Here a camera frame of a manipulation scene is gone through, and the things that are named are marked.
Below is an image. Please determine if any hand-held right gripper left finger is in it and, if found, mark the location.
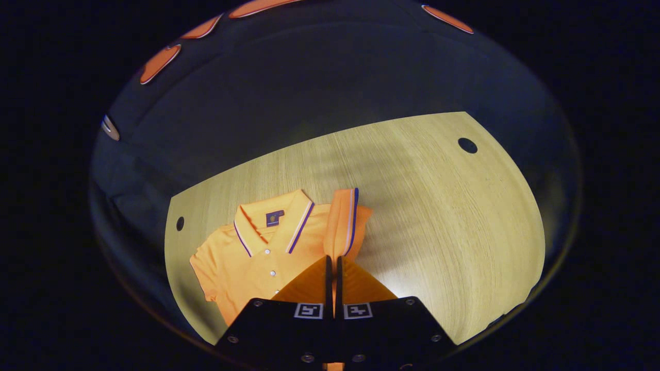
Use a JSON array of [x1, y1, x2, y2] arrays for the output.
[[214, 255, 335, 367]]

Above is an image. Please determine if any orange T-shirt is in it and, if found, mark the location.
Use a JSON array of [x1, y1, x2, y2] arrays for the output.
[[189, 188, 374, 326]]

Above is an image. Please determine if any black backdrop cloth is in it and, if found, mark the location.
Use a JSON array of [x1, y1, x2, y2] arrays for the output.
[[90, 0, 583, 341]]

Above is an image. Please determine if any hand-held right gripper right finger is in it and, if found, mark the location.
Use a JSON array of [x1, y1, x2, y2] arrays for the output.
[[334, 256, 457, 367]]

